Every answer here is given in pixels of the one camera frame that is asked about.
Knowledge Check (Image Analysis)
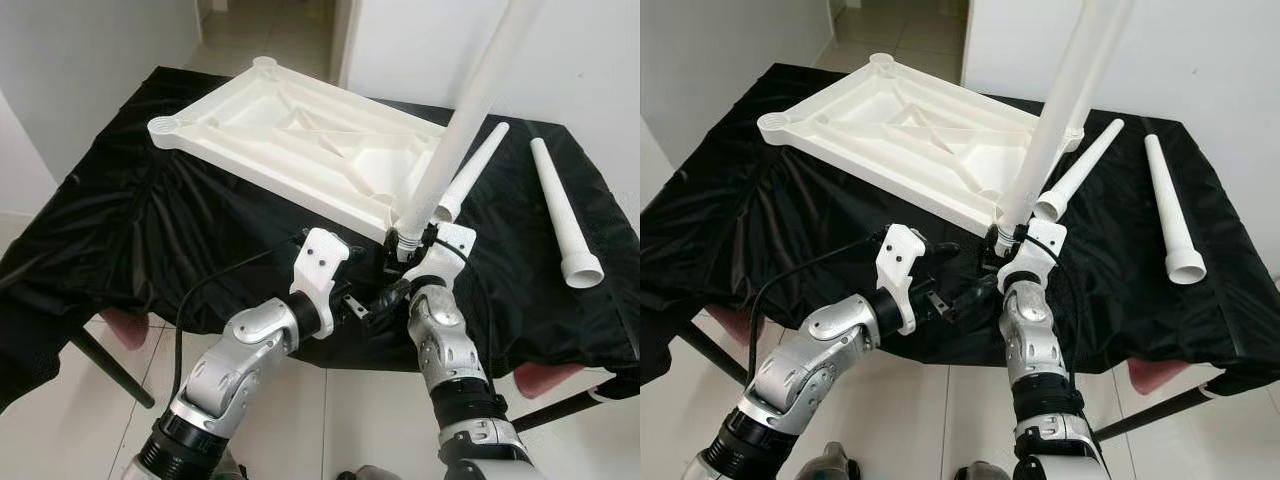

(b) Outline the white plastic children table top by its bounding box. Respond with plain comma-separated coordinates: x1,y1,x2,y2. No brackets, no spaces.
147,55,451,243
757,52,1081,239

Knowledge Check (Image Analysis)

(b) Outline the white plastic table leg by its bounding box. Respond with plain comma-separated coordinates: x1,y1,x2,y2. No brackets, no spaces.
995,0,1113,256
1144,133,1208,286
1065,0,1138,141
435,122,511,223
1033,118,1126,223
529,137,606,291
393,0,546,263

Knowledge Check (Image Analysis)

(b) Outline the black table cloth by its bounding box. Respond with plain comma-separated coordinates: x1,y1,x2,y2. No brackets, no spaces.
0,65,641,411
640,62,1280,396

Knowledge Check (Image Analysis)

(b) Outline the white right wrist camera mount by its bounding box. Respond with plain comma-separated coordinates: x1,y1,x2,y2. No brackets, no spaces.
410,222,479,291
1000,218,1068,291

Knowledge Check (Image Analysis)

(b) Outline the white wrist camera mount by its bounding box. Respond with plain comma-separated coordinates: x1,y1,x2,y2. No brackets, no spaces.
290,228,351,341
875,224,929,336
410,222,479,291
1000,218,1068,291

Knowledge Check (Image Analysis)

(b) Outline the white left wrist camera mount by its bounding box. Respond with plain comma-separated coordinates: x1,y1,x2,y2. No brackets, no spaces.
290,228,351,341
875,224,929,336

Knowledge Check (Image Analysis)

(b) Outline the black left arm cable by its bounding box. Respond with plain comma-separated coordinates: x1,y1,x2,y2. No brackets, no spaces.
745,238,891,386
172,248,306,401

